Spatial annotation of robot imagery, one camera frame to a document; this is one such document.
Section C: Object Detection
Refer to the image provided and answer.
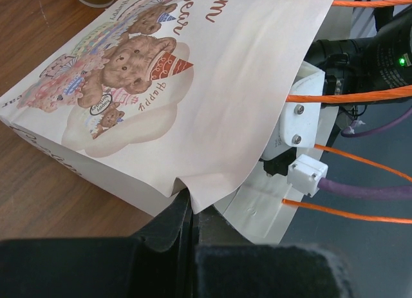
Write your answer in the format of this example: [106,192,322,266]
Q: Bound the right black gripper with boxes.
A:
[262,149,297,177]

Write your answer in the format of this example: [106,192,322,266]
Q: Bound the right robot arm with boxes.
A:
[304,0,411,107]

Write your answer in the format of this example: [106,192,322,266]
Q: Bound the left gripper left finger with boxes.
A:
[1,190,192,297]

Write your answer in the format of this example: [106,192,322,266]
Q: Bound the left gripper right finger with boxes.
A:
[193,210,356,297]

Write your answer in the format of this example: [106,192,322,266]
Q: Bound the cream bear paper bag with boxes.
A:
[1,0,351,244]

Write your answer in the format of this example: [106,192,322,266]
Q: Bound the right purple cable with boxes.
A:
[317,107,412,201]

